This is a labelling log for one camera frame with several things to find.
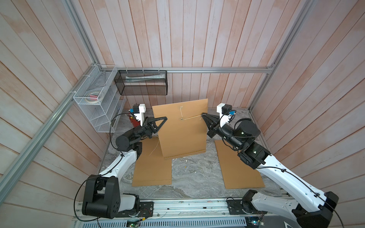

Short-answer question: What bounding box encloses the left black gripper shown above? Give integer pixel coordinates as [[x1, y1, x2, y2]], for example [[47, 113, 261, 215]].
[[127, 116, 167, 141]]

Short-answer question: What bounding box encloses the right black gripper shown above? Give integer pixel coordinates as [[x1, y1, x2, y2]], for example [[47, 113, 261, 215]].
[[203, 114, 245, 154]]

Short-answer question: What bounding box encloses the brown kraft file bag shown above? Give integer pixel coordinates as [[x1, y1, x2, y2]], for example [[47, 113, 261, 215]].
[[132, 137, 172, 187]]

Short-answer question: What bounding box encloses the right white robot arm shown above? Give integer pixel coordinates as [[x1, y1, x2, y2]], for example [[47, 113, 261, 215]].
[[200, 110, 339, 228]]

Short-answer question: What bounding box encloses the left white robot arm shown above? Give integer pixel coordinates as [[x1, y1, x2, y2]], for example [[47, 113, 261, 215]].
[[82, 116, 168, 219]]

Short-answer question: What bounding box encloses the red metal pencil bucket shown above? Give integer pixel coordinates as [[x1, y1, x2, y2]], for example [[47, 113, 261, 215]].
[[129, 115, 140, 127]]

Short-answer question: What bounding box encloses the tape roll on shelf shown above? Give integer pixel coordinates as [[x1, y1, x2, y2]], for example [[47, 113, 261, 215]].
[[85, 90, 103, 105]]

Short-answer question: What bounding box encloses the black mesh wall basket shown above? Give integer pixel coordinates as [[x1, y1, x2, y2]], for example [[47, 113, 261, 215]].
[[114, 69, 168, 96]]

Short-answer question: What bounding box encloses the horizontal aluminium wall rail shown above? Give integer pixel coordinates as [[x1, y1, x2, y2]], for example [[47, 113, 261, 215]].
[[102, 65, 273, 74]]

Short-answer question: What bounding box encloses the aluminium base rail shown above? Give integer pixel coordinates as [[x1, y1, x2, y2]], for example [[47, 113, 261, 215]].
[[76, 196, 298, 226]]

